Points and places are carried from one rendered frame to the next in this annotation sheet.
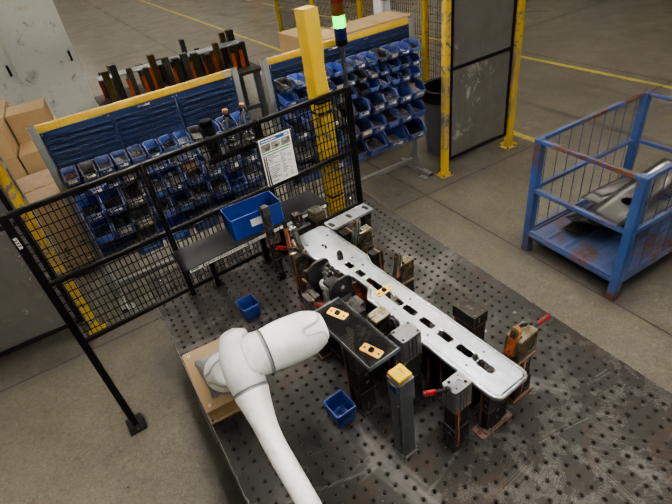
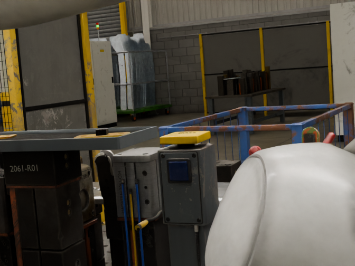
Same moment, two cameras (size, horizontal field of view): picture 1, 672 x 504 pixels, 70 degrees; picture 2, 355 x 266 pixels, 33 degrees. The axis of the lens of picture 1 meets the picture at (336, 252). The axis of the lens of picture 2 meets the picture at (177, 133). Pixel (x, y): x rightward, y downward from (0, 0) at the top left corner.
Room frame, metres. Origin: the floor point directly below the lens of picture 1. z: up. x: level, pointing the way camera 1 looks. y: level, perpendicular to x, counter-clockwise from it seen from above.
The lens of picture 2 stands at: (0.34, 0.40, 1.26)
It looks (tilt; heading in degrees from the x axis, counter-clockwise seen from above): 6 degrees down; 323
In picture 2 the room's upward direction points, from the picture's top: 4 degrees counter-clockwise
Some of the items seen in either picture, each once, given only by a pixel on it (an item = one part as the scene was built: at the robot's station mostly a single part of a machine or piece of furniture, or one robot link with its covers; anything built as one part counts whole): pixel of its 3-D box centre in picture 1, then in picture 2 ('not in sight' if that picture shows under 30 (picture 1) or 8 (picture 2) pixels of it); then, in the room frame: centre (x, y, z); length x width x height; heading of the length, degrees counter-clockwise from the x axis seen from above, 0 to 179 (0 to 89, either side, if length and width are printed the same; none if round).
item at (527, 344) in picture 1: (517, 362); not in sight; (1.22, -0.64, 0.88); 0.15 x 0.11 x 0.36; 120
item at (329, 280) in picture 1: (336, 310); not in sight; (1.62, 0.04, 0.94); 0.18 x 0.13 x 0.49; 30
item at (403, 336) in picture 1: (407, 366); (149, 257); (1.26, -0.21, 0.90); 0.13 x 0.10 x 0.41; 120
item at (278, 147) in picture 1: (278, 157); not in sight; (2.56, 0.24, 1.30); 0.23 x 0.02 x 0.31; 120
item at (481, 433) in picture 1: (494, 400); not in sight; (1.09, -0.51, 0.84); 0.18 x 0.06 x 0.29; 120
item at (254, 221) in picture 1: (252, 215); not in sight; (2.32, 0.42, 1.10); 0.30 x 0.17 x 0.13; 115
